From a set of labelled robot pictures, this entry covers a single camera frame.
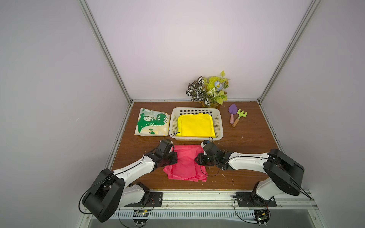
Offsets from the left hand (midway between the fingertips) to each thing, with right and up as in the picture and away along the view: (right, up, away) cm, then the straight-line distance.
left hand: (180, 158), depth 86 cm
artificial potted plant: (+20, +43, +9) cm, 48 cm away
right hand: (+9, 0, -1) cm, 9 cm away
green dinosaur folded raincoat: (-21, +21, +14) cm, 33 cm away
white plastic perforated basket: (+25, +29, +15) cm, 41 cm away
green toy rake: (+47, +27, +24) cm, 59 cm away
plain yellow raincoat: (+10, +19, +14) cm, 26 cm away
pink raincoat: (+4, -4, -4) cm, 7 cm away
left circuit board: (-20, -24, -14) cm, 34 cm away
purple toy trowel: (+42, +31, +28) cm, 59 cm away
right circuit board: (+42, -24, -16) cm, 51 cm away
